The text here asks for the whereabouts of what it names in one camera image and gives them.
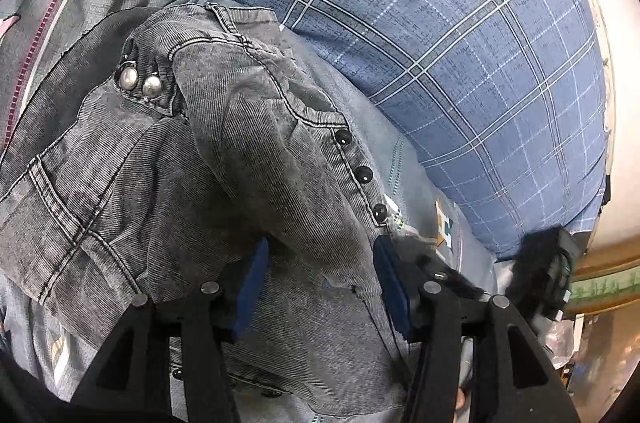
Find grey denim pants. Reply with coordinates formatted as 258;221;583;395
0;2;426;419

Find clear plastic bag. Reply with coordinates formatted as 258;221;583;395
545;320;578;366

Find blue plaid pillow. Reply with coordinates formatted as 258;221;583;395
219;0;610;263

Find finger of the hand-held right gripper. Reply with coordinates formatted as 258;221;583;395
397;239;485;299

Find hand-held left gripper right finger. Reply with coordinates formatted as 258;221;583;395
372;236;582;423

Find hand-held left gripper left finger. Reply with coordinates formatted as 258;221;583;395
70;237;273;423

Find wooden bed frame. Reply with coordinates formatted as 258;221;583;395
570;248;640;319

